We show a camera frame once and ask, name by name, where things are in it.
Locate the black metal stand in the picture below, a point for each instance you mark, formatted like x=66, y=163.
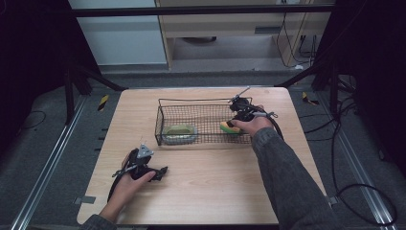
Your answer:
x=333, y=92
x=68, y=96

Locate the green and yellow sponge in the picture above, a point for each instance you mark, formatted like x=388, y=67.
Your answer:
x=228, y=129

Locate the white cabinet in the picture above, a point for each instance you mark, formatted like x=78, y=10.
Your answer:
x=121, y=38

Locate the yellow and black tape strip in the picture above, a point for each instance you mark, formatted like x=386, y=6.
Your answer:
x=309, y=99
x=103, y=103

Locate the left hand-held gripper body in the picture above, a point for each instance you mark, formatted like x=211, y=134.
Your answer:
x=139, y=163

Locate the black curtain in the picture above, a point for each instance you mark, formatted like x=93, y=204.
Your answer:
x=32, y=57
x=376, y=64

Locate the green and grey soap dish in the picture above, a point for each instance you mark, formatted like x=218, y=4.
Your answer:
x=178, y=132

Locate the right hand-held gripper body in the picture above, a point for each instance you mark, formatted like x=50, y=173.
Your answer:
x=243, y=108

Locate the grey tape piece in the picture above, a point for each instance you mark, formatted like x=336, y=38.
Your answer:
x=333, y=200
x=85, y=200

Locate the white plug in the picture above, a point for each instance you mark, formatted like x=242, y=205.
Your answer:
x=298, y=67

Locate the aluminium floor rail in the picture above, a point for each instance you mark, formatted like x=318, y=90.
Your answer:
x=48, y=166
x=360, y=172

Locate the light wooden desk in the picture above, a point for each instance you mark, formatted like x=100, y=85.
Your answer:
x=223, y=24

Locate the person's left hand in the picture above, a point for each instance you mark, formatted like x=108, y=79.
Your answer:
x=126, y=191

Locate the person's right hand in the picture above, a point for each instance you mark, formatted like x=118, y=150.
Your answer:
x=255, y=125

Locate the black horizontal frame bar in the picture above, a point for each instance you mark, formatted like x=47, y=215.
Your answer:
x=191, y=11

